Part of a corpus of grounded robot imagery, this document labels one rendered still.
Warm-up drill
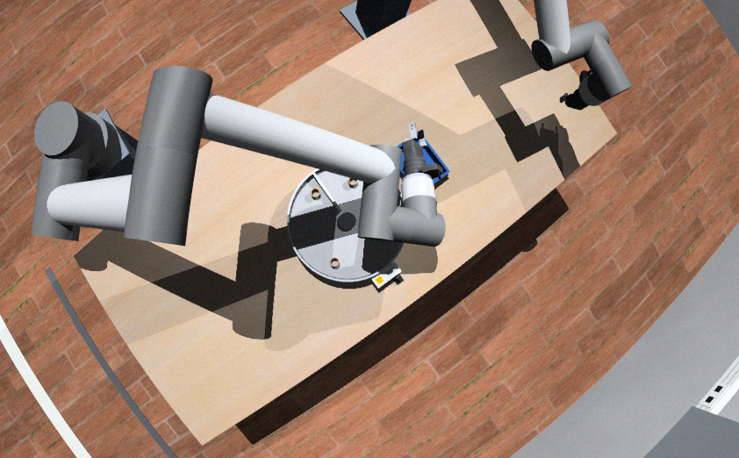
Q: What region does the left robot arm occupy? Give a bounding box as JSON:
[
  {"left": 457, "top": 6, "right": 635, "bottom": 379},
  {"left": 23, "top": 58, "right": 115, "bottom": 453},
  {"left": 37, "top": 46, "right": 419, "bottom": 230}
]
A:
[{"left": 531, "top": 0, "right": 632, "bottom": 101}]

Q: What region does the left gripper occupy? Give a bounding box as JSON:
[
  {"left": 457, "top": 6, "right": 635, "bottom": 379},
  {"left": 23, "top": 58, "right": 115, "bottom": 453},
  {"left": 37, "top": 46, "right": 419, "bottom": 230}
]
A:
[{"left": 560, "top": 70, "right": 605, "bottom": 111}]

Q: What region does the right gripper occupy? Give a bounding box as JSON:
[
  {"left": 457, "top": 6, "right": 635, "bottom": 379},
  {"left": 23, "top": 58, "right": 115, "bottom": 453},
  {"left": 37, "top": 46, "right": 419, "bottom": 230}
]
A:
[{"left": 401, "top": 123, "right": 443, "bottom": 202}]

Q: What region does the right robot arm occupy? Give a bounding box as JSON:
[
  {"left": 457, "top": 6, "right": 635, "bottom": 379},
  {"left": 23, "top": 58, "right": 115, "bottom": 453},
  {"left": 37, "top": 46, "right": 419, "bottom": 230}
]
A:
[{"left": 31, "top": 66, "right": 446, "bottom": 247}]

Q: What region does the blue open-top crate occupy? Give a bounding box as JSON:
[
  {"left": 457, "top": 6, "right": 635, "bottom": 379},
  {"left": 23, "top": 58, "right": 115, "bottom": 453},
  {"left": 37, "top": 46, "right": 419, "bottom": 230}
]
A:
[{"left": 397, "top": 132, "right": 450, "bottom": 184}]

